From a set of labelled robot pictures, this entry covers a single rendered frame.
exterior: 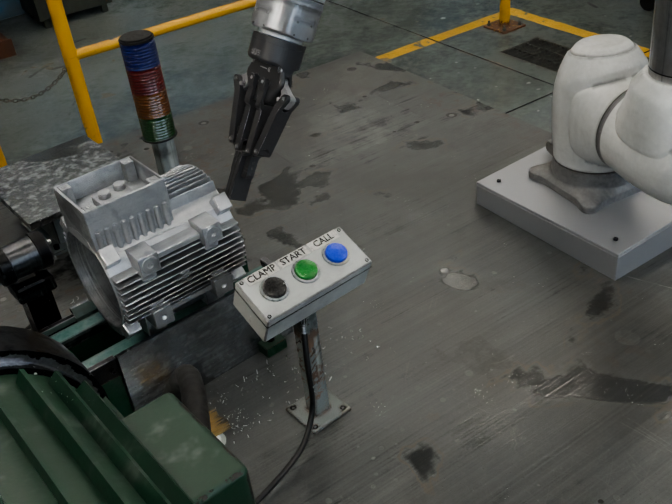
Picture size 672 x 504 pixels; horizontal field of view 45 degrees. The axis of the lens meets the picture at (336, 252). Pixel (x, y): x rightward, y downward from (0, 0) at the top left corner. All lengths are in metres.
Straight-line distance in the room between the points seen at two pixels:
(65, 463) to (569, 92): 1.17
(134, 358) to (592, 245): 0.78
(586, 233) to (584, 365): 0.28
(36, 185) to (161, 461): 1.27
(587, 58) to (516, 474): 0.70
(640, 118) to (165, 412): 0.97
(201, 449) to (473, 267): 1.03
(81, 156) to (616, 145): 1.05
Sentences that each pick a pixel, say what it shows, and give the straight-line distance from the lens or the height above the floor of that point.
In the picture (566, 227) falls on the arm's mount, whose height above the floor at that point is 0.85.
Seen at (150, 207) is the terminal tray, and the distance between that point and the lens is 1.13.
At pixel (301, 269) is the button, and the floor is 1.07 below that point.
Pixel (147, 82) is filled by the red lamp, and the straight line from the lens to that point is 1.45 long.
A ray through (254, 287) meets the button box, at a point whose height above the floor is 1.07.
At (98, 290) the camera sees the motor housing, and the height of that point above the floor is 0.96.
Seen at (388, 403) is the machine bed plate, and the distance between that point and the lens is 1.22.
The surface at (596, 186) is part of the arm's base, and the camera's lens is 1.54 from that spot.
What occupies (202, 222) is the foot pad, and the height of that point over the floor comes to 1.07.
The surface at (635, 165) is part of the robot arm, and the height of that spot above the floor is 1.01.
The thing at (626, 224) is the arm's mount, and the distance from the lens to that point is 1.49.
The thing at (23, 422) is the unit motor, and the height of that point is 1.35.
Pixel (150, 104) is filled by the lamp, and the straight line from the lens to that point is 1.47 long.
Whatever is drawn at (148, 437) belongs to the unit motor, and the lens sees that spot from 0.51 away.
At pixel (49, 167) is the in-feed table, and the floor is 0.92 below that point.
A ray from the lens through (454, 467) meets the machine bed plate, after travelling 1.13.
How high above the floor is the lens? 1.67
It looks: 35 degrees down
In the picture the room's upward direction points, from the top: 7 degrees counter-clockwise
